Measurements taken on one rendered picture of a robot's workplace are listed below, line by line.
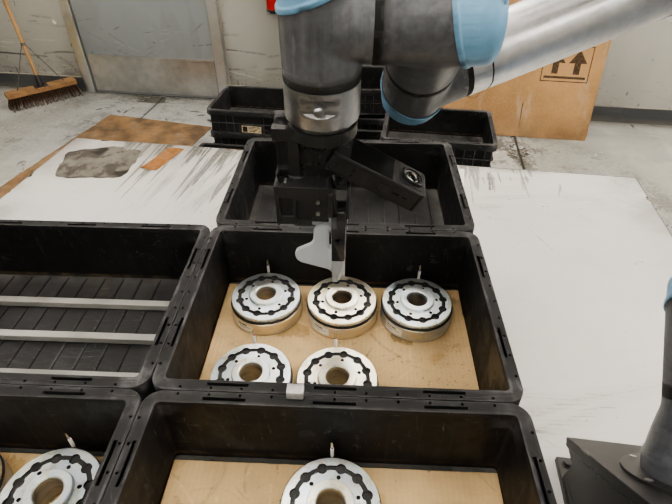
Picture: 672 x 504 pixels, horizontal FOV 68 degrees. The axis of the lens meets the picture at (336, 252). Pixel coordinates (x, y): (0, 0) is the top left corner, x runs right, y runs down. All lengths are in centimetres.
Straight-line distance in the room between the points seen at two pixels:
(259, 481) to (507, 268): 69
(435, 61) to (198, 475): 50
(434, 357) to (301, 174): 33
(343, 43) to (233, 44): 322
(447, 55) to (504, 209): 85
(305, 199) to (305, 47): 16
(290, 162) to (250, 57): 313
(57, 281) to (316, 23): 64
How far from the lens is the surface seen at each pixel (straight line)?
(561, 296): 107
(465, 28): 46
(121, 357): 77
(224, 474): 63
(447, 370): 71
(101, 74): 413
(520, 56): 61
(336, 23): 45
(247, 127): 235
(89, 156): 158
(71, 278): 93
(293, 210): 56
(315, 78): 46
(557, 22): 62
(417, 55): 46
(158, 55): 386
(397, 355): 71
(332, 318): 72
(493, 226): 121
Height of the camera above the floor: 138
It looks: 39 degrees down
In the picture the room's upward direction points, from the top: straight up
